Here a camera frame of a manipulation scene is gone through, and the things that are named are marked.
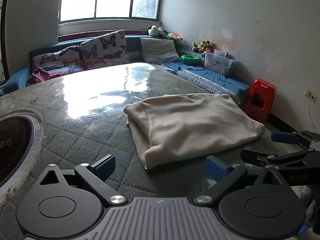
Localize cream fabric garment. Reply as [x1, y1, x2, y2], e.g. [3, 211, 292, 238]
[124, 93, 265, 170]

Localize red plastic stool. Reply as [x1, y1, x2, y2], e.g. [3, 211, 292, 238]
[241, 79, 277, 123]

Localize round black induction cooktop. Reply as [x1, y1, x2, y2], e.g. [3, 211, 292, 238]
[0, 115, 35, 185]

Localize clear plastic storage box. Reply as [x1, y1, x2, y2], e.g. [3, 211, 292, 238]
[203, 52, 238, 76]

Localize magenta garment on sofa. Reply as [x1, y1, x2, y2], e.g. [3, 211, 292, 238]
[27, 67, 62, 86]

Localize butterfly pillow lying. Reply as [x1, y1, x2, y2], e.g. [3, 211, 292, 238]
[31, 46, 84, 76]

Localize green plastic bowl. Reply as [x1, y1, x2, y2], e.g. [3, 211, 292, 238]
[181, 54, 200, 65]

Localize butterfly pillow upright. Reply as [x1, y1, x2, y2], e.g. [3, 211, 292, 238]
[80, 30, 130, 69]

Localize colourful plush toys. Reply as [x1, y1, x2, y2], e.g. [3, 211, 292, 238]
[166, 31, 216, 54]

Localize blue corner sofa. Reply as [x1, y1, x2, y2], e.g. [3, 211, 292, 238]
[0, 34, 252, 104]

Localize grey cushion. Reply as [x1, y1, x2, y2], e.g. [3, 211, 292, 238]
[140, 37, 181, 63]

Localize panda plush toy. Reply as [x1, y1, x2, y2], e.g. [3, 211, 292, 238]
[148, 25, 168, 37]

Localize white wall socket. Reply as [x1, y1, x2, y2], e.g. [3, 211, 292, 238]
[304, 89, 317, 103]

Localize window with green frame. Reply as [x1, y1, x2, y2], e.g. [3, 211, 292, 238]
[58, 0, 160, 24]

